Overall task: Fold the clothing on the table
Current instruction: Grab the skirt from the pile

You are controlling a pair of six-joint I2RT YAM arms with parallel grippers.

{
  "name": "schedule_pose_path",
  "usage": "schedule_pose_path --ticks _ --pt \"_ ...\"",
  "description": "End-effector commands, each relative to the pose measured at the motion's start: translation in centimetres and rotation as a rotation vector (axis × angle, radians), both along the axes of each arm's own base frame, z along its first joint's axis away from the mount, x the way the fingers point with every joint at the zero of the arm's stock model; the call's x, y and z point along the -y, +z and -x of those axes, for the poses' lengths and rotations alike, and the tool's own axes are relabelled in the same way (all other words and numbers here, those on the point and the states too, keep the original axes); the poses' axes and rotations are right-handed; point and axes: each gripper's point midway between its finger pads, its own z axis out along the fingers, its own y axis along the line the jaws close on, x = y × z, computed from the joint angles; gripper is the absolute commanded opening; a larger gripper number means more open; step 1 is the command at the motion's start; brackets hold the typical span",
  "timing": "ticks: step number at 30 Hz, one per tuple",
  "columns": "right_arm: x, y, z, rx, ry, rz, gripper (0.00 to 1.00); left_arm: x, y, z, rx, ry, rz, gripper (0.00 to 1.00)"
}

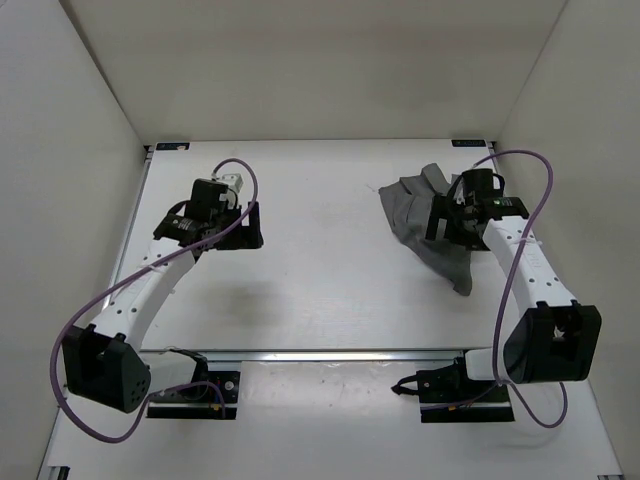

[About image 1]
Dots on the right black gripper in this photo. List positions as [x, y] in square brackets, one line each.
[447, 208]

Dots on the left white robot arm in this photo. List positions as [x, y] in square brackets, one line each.
[102, 361]

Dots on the blue table label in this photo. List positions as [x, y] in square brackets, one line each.
[172, 146]
[468, 143]

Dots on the left blue table label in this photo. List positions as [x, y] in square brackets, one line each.
[172, 146]

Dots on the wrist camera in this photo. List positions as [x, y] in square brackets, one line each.
[482, 183]
[210, 198]

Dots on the right blue table label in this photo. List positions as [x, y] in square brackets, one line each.
[468, 143]

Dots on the aluminium table edge rail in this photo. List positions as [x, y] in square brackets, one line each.
[333, 356]

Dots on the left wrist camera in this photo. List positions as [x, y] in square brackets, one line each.
[210, 198]

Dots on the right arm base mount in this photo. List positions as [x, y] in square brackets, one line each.
[447, 395]

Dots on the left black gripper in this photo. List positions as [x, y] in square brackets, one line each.
[246, 234]

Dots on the grey pleated skirt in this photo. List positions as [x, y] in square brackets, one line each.
[407, 205]

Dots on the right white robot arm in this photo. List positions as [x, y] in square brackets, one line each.
[554, 336]

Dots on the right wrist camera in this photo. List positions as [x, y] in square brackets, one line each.
[482, 183]

